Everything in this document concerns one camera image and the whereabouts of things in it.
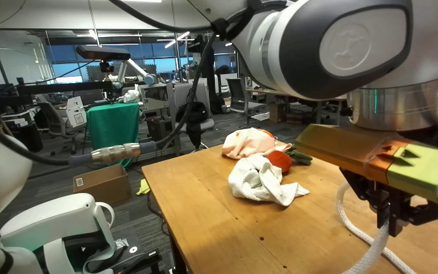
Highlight dark swivel chair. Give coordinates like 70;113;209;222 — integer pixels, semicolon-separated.
34;96;79;154

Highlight white towel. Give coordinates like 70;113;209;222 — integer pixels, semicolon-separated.
227;152;312;209

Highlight neon yellow rag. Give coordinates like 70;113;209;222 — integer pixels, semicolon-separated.
136;177;152;198

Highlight small open cardboard box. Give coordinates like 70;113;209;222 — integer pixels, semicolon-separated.
72;163;133;207

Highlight black storage crate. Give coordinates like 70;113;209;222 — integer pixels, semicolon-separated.
5;120;44;155

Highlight black flat panel rig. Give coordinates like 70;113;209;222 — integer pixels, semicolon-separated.
75;44;133;76

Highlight white rope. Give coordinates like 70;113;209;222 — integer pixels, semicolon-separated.
335;181;420;274

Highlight peach printed cloth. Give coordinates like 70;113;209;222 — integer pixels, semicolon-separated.
221;127;292;162

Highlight white sign board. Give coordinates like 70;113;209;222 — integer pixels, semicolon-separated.
64;95;88;130

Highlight black jacket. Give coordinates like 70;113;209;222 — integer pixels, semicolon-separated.
175;101;210;151

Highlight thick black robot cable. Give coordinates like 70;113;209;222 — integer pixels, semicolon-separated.
0;35;218;166

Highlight black long workbench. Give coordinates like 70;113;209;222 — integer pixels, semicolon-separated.
0;81;119;104

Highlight orange green camera mount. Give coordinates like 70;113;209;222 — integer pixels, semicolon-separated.
294;124;438;204

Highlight black robot connector plug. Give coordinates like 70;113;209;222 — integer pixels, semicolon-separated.
73;236;166;274

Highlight green draped cloth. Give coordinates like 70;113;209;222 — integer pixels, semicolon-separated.
85;101;142;169

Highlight red plush vegetable green leaves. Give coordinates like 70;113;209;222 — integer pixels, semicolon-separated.
266;146;315;175

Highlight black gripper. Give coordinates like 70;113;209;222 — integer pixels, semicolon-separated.
339;169;438;238

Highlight white boom tube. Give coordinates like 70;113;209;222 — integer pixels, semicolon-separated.
122;57;158;87

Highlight thin black camera cable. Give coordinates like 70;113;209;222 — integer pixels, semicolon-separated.
108;0;218;34

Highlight black mesh chair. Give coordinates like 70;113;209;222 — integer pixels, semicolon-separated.
227;78;248;114

